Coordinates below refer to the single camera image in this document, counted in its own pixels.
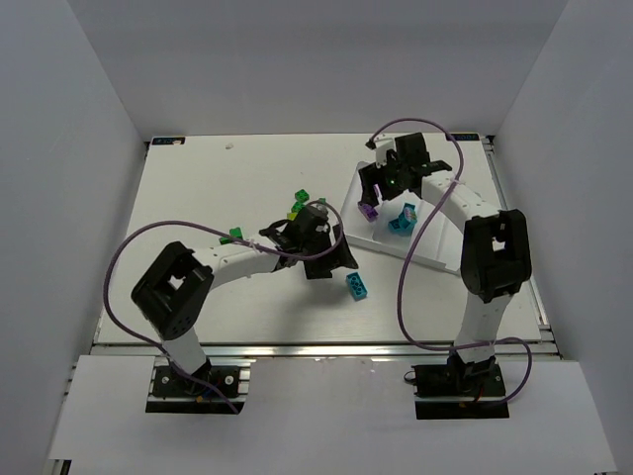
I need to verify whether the white compartment sorting tray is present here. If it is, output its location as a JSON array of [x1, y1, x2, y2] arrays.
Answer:
[[340, 173, 462, 274]]

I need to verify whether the blue label corner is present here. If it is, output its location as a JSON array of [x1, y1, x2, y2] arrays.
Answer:
[[452, 133, 481, 142], [150, 137, 186, 146]]

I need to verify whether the teal square lego brick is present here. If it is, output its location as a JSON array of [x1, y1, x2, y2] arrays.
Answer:
[[388, 217, 415, 236]]

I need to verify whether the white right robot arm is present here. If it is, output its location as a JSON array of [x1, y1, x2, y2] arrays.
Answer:
[[358, 133, 532, 385]]

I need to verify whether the green lego brick top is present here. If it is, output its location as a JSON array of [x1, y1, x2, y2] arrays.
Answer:
[[295, 189, 310, 203]]

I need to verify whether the teal long lego brick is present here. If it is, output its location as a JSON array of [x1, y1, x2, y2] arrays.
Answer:
[[345, 272, 368, 301]]

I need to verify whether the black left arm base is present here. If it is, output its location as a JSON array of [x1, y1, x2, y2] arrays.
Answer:
[[145, 362, 249, 416]]

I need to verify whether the green slanted lego brick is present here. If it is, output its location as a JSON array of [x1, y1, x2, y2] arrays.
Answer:
[[219, 227, 243, 245]]

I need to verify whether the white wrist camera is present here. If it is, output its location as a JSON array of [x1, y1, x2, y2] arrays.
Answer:
[[375, 138, 398, 168], [316, 204, 329, 221]]

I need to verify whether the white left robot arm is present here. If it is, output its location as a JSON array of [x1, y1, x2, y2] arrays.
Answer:
[[131, 205, 358, 380]]

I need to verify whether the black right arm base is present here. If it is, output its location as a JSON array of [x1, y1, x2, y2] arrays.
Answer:
[[404, 354, 509, 421]]

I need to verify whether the blue label left corner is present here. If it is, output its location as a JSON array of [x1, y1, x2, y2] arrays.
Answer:
[[150, 137, 186, 146]]

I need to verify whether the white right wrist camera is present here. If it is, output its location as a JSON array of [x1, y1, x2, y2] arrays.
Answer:
[[375, 138, 398, 168]]

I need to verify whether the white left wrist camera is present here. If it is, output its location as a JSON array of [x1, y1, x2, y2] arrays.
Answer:
[[316, 204, 329, 221]]

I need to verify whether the blue label right corner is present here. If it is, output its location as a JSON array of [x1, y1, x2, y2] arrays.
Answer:
[[452, 133, 481, 142]]

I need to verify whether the purple lego brick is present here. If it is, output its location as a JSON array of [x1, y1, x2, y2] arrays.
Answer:
[[357, 202, 379, 223]]

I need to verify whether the blue decorated lego brick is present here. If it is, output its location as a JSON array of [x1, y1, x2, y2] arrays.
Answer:
[[399, 203, 417, 229]]

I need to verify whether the green lego brick middle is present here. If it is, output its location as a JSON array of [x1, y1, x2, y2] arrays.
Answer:
[[291, 202, 305, 213]]

